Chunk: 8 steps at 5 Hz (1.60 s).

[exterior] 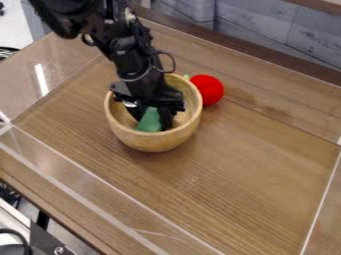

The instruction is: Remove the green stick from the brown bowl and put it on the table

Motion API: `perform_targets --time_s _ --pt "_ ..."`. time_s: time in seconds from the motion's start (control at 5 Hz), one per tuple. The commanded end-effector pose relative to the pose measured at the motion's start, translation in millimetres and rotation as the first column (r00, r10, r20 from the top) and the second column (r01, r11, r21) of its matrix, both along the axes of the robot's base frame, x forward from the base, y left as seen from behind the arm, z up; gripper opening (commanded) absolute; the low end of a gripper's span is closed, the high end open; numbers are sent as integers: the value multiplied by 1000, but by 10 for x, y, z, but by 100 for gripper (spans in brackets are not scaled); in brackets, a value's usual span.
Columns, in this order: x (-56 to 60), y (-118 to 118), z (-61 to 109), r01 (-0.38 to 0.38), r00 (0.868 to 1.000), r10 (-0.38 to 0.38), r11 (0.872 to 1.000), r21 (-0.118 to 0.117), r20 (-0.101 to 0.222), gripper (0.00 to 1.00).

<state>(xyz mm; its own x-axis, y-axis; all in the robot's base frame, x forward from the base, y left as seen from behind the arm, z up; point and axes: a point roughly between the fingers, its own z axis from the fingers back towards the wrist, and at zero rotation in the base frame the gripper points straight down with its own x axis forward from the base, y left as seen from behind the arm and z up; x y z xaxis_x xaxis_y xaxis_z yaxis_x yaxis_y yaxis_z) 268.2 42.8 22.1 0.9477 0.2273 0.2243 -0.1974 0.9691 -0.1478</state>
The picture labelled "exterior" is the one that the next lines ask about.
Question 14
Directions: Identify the clear acrylic tray wall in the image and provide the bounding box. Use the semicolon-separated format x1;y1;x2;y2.
0;121;223;255

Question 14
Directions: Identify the green rectangular block stick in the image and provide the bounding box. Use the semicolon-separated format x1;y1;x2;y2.
135;107;163;132

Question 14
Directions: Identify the red plush tomato toy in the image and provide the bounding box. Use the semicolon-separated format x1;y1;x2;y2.
183;74;223;106

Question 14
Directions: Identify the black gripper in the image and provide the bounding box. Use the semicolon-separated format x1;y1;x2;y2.
110;67;184;130

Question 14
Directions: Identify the black cable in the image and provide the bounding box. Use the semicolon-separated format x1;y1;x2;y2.
0;226;32;255

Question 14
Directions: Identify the black metal clamp bracket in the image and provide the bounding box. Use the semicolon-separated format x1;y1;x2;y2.
29;223;76;255

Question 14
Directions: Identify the brown wooden bowl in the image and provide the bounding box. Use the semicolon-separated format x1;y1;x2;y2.
104;74;202;152

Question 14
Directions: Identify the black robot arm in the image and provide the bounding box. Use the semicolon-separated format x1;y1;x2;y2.
28;0;184;130

